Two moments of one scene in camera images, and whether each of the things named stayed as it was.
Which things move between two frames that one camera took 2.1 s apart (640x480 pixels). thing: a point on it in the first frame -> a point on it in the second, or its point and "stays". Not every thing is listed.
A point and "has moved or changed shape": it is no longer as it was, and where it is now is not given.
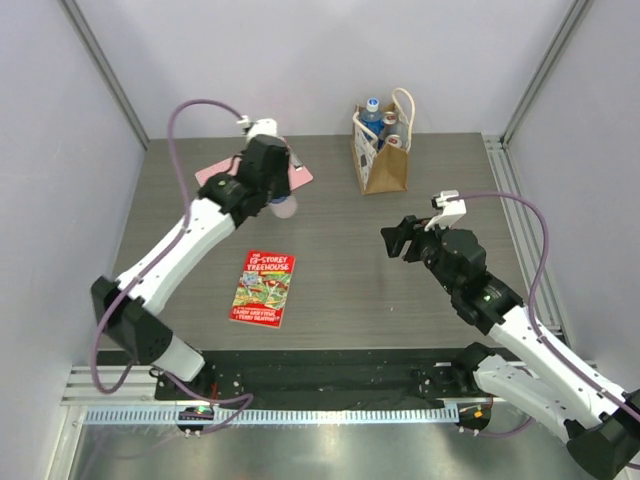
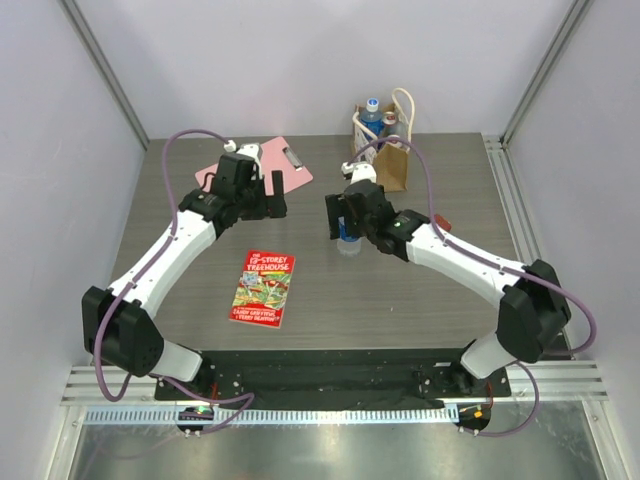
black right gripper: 410,242 -> 347,213
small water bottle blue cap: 284,206 has moved or changed shape
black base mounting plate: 339,378 stays
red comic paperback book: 263,288 stays
